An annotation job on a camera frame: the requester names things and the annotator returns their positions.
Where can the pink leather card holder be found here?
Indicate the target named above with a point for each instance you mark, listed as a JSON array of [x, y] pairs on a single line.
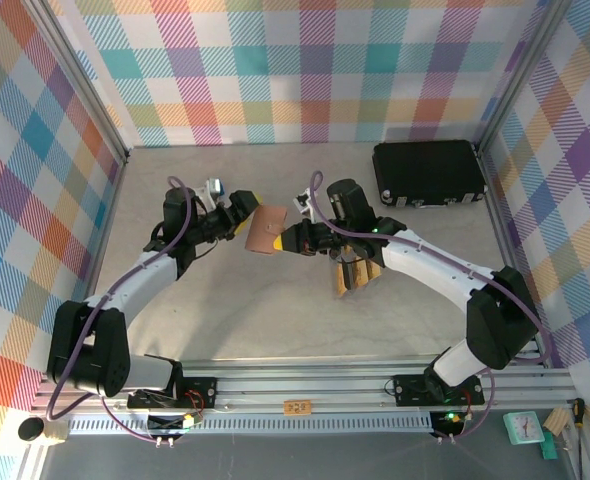
[[262, 230]]

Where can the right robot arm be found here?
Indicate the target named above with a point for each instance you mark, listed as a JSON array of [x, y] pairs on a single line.
[[425, 265]]

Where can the black hard case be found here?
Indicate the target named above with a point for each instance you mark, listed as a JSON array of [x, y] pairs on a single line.
[[425, 170]]

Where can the small wooden board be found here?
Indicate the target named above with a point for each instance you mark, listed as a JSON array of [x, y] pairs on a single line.
[[297, 407]]

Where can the black controller box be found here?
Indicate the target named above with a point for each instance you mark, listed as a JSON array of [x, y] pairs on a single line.
[[165, 424], [447, 424]]

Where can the black round cap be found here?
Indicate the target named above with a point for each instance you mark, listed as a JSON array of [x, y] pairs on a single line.
[[31, 430]]

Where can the teal alarm clock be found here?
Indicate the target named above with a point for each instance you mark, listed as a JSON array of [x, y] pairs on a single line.
[[525, 427]]

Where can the wooden block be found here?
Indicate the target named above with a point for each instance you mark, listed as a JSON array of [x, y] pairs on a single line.
[[557, 421]]

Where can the black yellow screwdriver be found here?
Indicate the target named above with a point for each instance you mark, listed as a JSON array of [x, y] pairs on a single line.
[[578, 411]]

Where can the small green object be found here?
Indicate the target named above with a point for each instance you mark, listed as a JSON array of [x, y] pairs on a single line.
[[549, 450]]

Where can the aluminium side rail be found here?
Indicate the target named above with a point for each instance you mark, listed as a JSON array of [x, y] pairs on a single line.
[[109, 210], [500, 210]]

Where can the aluminium mounting rail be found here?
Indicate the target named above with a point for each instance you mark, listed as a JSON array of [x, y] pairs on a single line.
[[275, 385]]

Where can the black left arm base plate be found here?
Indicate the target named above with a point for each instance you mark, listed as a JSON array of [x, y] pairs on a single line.
[[200, 392]]

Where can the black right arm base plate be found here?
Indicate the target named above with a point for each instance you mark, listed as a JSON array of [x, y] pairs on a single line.
[[410, 390]]

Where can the aluminium frame post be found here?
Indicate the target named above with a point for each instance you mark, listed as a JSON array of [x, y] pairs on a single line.
[[79, 80], [521, 75]]

